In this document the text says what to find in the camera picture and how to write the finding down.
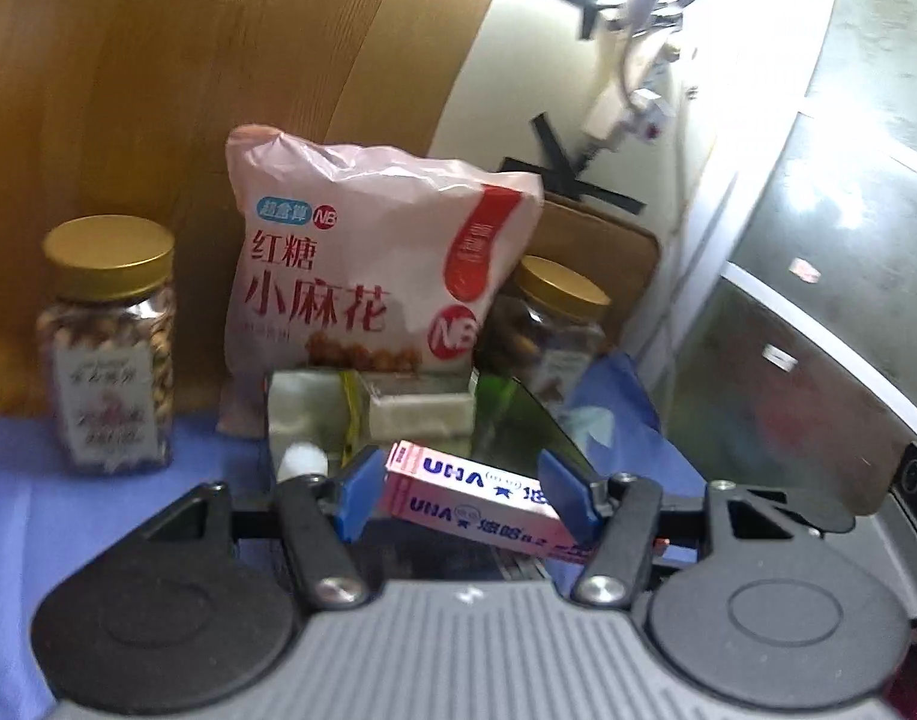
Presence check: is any large wooden board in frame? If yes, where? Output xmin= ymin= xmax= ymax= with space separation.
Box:
xmin=0 ymin=0 xmax=508 ymax=417

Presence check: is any peanut jar with gold lid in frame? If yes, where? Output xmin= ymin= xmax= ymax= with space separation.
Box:
xmin=37 ymin=216 xmax=178 ymax=475

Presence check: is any black cardboard box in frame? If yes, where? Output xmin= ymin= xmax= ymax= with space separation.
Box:
xmin=263 ymin=369 xmax=606 ymax=578

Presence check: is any white and green packet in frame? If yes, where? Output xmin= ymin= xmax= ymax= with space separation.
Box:
xmin=267 ymin=369 xmax=355 ymax=466

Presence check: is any pink candy box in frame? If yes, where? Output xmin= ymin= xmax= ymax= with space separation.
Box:
xmin=379 ymin=439 xmax=602 ymax=563

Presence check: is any yellow-green packet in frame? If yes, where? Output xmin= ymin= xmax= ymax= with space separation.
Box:
xmin=342 ymin=371 xmax=365 ymax=466

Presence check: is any pale snack packet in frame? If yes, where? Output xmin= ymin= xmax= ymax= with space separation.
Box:
xmin=357 ymin=379 xmax=478 ymax=440

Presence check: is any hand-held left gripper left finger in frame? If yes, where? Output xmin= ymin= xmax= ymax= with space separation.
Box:
xmin=128 ymin=446 xmax=388 ymax=612

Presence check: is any blue printed bedsheet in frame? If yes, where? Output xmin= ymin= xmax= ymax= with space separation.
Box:
xmin=0 ymin=351 xmax=707 ymax=720

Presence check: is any brown rounded board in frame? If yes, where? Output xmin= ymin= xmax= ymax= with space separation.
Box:
xmin=537 ymin=191 xmax=662 ymax=361

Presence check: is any pecan jar with gold lid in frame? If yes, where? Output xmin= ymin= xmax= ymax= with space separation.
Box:
xmin=484 ymin=255 xmax=613 ymax=410

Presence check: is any small white bottle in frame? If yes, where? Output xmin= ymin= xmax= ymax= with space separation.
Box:
xmin=278 ymin=441 xmax=328 ymax=482

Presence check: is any pink snack bag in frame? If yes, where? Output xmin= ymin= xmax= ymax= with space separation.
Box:
xmin=217 ymin=124 xmax=546 ymax=440

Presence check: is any white cable plug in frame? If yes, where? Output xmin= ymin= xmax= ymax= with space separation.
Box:
xmin=579 ymin=0 xmax=692 ymax=155

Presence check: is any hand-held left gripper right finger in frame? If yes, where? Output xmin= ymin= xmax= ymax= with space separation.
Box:
xmin=537 ymin=450 xmax=857 ymax=608

